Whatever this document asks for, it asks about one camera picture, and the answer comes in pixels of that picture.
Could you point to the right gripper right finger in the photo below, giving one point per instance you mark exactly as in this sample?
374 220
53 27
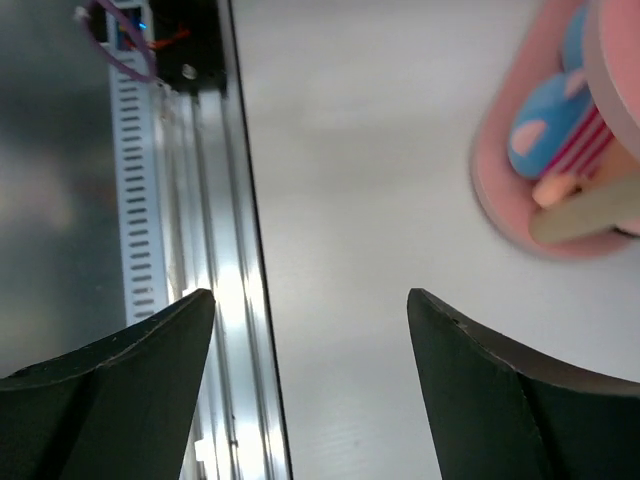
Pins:
498 409

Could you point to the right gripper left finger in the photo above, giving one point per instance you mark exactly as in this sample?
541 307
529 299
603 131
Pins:
118 408

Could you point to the peach-faced boy plush doll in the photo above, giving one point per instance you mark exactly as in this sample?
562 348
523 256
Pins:
572 44

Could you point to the pink three-tier wooden shelf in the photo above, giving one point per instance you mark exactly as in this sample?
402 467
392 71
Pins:
505 196

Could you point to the aluminium front rail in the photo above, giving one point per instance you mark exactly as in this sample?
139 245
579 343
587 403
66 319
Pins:
212 241

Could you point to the slotted grey cable duct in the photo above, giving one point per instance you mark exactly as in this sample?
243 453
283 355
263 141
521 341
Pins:
143 263

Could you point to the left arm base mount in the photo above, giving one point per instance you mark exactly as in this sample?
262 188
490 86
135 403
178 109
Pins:
188 45

